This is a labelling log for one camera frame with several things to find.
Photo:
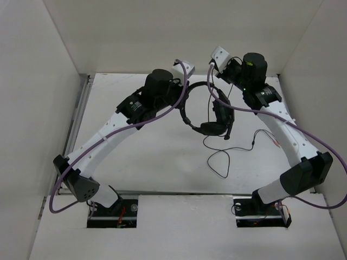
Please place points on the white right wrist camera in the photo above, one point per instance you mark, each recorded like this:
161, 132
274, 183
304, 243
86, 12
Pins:
221, 58

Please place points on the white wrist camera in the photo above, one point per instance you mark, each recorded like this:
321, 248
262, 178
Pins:
178, 70
221, 58

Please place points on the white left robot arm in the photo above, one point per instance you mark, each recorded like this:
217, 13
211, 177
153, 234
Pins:
77, 168

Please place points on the black over-ear headphones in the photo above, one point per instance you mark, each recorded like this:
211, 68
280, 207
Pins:
220, 118

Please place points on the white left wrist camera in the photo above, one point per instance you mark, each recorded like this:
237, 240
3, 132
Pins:
178, 70

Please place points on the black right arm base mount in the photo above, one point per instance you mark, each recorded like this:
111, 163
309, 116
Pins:
273, 215

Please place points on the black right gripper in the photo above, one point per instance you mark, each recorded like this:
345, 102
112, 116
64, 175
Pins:
223, 75

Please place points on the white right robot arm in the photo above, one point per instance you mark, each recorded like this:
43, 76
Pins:
308, 166

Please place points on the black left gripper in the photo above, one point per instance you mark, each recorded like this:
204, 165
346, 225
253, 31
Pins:
176, 82

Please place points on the white front cover board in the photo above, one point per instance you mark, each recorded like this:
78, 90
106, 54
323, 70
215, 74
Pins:
187, 227

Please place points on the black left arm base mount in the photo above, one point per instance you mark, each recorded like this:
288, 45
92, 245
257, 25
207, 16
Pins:
125, 216

